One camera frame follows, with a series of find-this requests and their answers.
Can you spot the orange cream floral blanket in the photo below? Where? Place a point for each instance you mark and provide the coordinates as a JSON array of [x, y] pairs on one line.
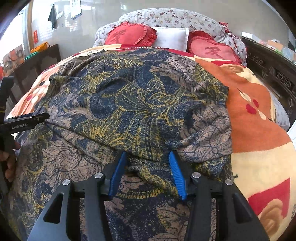
[[262, 161]]

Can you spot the person's left hand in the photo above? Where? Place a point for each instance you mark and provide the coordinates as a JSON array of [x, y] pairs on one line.
[[10, 160]]

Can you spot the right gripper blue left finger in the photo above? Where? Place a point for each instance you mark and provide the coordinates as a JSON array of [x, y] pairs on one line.
[[113, 173]]

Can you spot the dark hanging cloth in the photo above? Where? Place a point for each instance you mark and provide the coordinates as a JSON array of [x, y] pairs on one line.
[[52, 17]]

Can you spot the dark wooden side table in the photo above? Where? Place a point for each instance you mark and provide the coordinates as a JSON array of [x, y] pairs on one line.
[[16, 69]]

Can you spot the blue yellow paisley garment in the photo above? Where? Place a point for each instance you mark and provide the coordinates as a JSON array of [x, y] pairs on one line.
[[146, 102]]

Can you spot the red heart pillow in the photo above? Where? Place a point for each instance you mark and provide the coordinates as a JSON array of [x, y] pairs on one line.
[[203, 45], [132, 34]]

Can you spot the right red heart pillow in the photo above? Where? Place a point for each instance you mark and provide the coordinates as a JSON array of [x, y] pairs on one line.
[[203, 45]]

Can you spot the left red heart pillow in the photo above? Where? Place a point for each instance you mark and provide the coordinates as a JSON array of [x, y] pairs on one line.
[[132, 34]]

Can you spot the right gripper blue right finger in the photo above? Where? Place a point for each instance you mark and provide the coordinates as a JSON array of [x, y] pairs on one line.
[[182, 175]]

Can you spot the white square pillow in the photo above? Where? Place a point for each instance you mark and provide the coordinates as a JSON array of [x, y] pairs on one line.
[[172, 38]]

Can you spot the dark carved wooden bedframe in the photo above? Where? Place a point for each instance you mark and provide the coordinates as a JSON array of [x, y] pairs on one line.
[[275, 71]]

